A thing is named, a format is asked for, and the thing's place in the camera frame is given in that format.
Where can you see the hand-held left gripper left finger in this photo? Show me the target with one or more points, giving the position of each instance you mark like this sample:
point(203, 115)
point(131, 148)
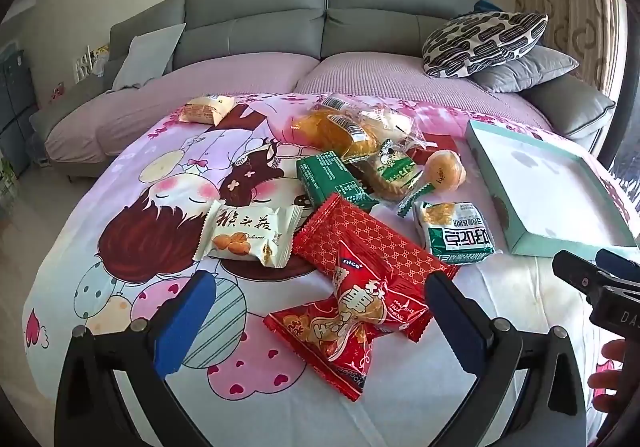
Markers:
point(185, 322)

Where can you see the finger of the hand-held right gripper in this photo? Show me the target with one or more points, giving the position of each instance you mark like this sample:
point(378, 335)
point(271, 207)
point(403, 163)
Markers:
point(575, 272)
point(617, 263)

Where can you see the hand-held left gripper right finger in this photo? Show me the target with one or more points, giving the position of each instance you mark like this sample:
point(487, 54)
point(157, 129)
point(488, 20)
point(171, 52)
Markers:
point(452, 317)

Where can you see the green white noodle packet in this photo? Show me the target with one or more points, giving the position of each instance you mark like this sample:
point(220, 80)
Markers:
point(457, 237)

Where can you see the teal cardboard box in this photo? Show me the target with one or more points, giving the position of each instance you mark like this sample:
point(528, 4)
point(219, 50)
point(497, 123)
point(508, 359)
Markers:
point(540, 187)

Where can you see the red twisted candy packet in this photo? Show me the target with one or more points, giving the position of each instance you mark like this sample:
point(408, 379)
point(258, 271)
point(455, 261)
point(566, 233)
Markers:
point(345, 327)

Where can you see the white biscuit packet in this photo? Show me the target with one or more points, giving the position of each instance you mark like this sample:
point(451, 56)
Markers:
point(245, 232)

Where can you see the red patterned snack packet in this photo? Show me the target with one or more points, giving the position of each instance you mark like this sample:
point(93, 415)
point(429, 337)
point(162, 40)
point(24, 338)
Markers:
point(360, 237)

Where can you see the yellow jelly cup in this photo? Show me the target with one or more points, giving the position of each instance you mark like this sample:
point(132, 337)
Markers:
point(445, 172)

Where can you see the green snack packet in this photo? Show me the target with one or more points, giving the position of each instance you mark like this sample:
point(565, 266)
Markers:
point(330, 177)

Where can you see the cream snack packet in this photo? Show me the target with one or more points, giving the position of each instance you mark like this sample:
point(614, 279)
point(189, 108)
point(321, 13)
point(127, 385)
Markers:
point(205, 109)

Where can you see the person's right hand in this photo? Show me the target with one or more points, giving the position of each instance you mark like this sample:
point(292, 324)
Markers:
point(607, 367)

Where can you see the cartoon printed blanket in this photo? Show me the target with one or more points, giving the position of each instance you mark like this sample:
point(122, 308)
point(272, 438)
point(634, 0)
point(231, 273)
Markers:
point(150, 227)

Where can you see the green striped stick packet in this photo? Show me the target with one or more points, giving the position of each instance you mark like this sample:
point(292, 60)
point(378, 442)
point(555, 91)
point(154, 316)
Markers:
point(412, 201)

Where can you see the dark green cartoon packet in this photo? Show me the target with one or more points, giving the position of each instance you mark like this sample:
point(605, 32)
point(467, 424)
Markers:
point(395, 167)

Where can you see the dark red snack packet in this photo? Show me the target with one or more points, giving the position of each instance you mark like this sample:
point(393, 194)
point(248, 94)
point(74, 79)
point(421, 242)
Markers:
point(440, 144)

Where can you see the clear pale bread packet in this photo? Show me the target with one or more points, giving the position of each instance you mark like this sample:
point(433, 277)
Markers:
point(392, 119)

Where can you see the clear yellow bread packet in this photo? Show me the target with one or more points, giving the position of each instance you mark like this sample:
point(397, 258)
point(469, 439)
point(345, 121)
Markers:
point(330, 129)

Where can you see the green potted plant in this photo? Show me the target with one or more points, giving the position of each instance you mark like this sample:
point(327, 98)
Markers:
point(6, 179)

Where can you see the smooth pink sofa cover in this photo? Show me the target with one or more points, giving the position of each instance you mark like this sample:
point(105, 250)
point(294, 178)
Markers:
point(175, 92)

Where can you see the black white patterned pillow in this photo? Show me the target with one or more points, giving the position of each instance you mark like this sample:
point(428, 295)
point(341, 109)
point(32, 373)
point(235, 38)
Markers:
point(480, 44)

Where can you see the pink waffle sofa cover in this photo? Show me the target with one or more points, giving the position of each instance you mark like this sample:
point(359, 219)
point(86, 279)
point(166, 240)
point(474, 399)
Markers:
point(380, 72)

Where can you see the pale grey pillow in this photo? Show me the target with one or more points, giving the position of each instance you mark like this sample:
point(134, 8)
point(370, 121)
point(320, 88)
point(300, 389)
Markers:
point(145, 57)

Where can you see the white slatted rack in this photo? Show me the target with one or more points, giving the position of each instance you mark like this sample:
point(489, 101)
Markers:
point(87, 61)

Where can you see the blue cloth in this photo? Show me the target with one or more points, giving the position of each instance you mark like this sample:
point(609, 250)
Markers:
point(487, 7)

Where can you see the blue grey cabinet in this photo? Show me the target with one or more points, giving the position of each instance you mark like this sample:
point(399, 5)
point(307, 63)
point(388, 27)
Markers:
point(12, 102)

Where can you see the grey sofa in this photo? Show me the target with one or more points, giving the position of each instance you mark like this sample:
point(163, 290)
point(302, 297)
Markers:
point(250, 12)

